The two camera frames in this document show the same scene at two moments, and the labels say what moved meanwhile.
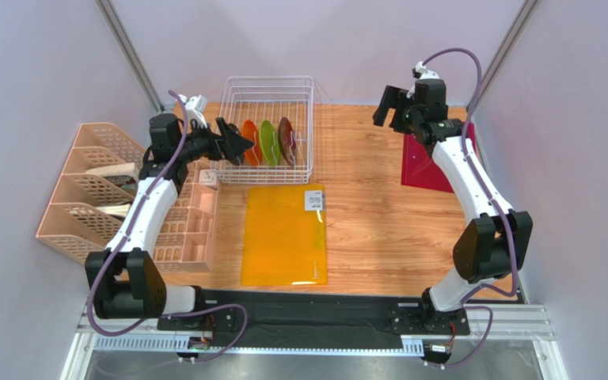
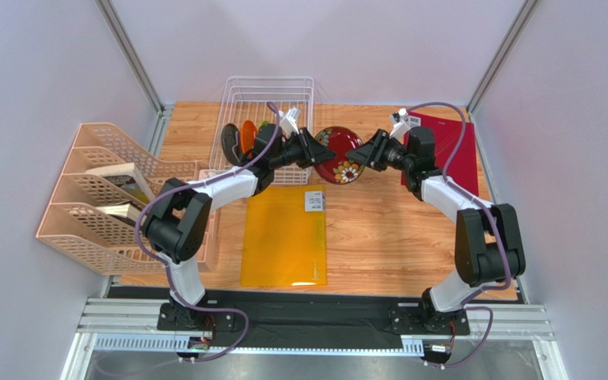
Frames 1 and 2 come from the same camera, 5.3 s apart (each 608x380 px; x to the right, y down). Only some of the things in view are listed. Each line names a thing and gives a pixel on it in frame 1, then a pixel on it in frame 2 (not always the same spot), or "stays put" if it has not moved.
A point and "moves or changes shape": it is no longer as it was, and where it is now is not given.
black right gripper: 397,109 → 379,149
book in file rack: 124,175 stays put
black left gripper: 236,144 → 313,150
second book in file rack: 118,210 stays put
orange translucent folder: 284,237 stays put
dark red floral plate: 286,142 moves or changes shape
